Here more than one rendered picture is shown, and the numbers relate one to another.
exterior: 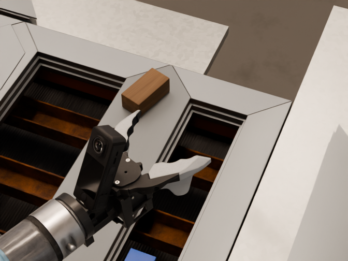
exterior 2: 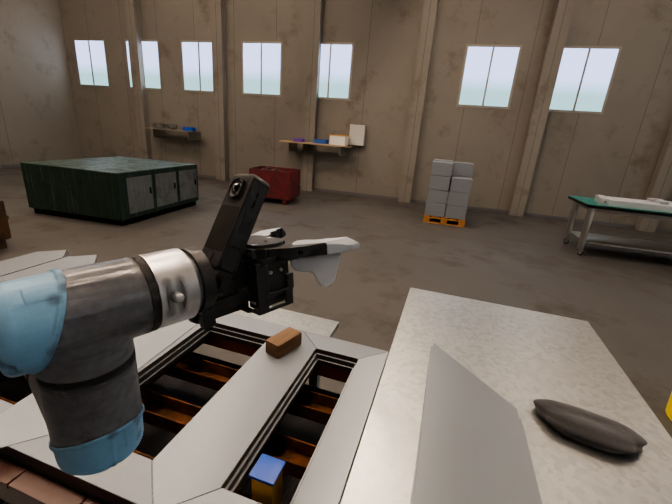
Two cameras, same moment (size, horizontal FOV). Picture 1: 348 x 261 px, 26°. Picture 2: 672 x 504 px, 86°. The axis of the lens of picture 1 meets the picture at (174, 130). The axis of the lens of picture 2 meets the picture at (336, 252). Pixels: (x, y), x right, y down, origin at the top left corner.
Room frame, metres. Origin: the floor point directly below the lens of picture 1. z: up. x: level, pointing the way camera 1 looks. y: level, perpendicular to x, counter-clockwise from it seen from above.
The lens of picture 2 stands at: (0.20, 0.02, 1.60)
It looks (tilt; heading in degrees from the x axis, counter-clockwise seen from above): 19 degrees down; 354
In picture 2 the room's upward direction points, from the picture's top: 4 degrees clockwise
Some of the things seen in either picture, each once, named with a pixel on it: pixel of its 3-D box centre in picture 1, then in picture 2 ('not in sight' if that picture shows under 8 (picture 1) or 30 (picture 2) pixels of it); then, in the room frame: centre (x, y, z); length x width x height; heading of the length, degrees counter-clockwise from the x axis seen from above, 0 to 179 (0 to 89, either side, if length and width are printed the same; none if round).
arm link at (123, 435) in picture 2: not in sight; (90, 395); (0.50, 0.22, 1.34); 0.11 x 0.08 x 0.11; 44
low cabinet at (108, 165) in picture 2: not in sight; (121, 186); (6.86, 3.27, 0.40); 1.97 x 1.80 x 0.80; 162
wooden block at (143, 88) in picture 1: (145, 92); (284, 342); (1.29, 0.07, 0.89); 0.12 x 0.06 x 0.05; 140
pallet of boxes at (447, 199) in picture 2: not in sight; (448, 190); (7.47, -2.95, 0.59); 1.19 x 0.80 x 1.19; 159
